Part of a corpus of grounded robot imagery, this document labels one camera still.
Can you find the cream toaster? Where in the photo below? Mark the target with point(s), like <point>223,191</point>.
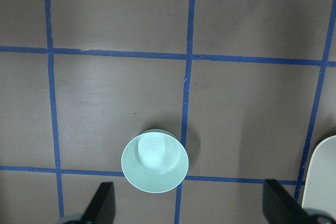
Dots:
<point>319,190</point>

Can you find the green bowl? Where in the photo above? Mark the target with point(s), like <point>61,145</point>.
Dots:
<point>155,161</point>

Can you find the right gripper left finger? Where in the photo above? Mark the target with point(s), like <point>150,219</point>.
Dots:
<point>101,208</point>

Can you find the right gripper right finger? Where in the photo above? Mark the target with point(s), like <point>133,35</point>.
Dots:
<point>280,207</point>

